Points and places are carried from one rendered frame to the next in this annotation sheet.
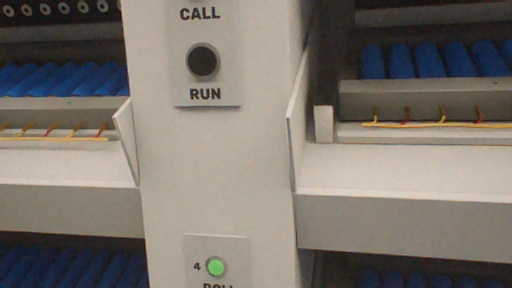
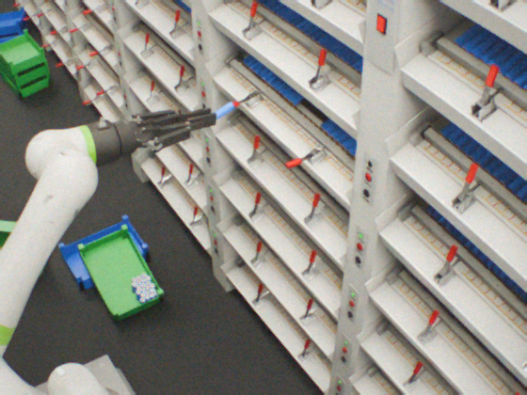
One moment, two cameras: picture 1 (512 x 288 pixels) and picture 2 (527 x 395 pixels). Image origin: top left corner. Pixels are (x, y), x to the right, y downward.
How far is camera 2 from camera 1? 125 cm
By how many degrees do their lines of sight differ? 49
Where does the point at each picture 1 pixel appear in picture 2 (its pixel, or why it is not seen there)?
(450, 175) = (411, 251)
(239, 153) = (370, 216)
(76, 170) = (341, 188)
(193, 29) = (366, 185)
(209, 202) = (363, 221)
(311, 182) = (385, 232)
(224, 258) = (363, 235)
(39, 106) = (341, 158)
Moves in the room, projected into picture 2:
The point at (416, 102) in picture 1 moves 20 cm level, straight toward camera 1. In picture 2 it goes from (426, 226) to (343, 260)
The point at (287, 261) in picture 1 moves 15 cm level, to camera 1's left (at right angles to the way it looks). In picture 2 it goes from (375, 245) to (321, 212)
